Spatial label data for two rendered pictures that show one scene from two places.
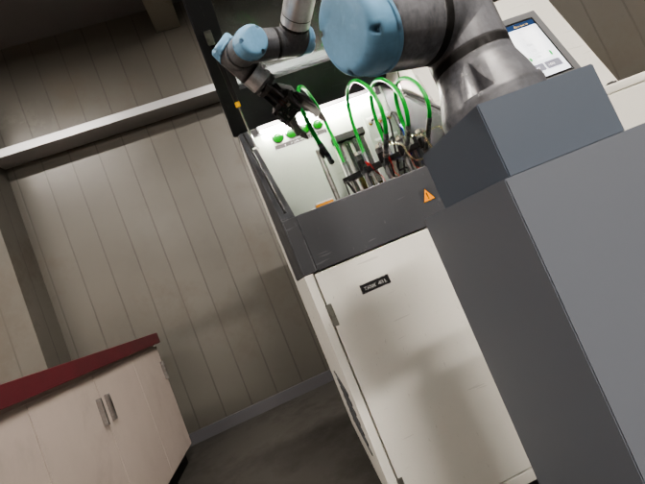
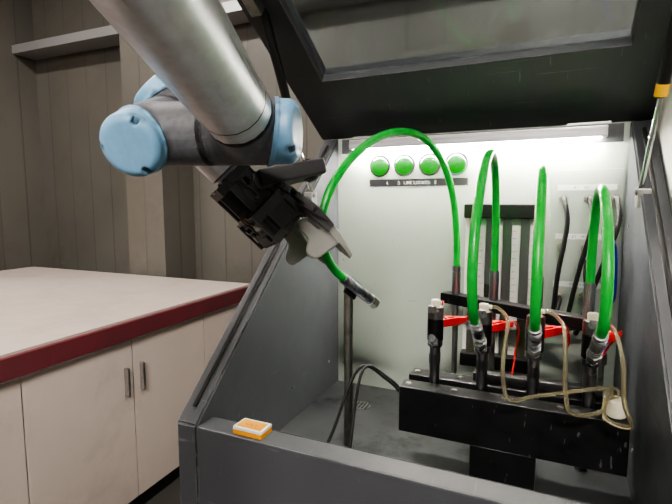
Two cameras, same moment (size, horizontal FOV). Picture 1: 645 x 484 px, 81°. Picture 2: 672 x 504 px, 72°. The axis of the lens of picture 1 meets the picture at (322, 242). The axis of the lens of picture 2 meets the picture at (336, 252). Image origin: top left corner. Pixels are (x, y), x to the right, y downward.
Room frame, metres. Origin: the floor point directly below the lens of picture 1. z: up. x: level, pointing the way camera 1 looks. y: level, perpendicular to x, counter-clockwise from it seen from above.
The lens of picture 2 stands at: (0.54, -0.50, 1.29)
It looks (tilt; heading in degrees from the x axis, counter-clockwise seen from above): 6 degrees down; 32
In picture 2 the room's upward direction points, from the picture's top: straight up
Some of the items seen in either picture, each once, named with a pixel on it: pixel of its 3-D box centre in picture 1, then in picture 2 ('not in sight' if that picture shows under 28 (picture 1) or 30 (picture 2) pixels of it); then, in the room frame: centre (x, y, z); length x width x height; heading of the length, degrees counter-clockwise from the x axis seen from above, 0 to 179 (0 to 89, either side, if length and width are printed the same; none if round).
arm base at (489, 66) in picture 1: (482, 85); not in sight; (0.56, -0.32, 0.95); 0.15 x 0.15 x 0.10
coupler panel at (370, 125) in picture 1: (388, 138); (584, 246); (1.59, -0.43, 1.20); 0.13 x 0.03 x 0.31; 98
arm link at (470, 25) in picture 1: (447, 19); not in sight; (0.56, -0.31, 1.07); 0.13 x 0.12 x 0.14; 115
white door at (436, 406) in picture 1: (470, 347); not in sight; (1.05, -0.26, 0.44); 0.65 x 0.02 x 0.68; 98
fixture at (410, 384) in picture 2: not in sight; (504, 433); (1.31, -0.35, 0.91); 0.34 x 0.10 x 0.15; 98
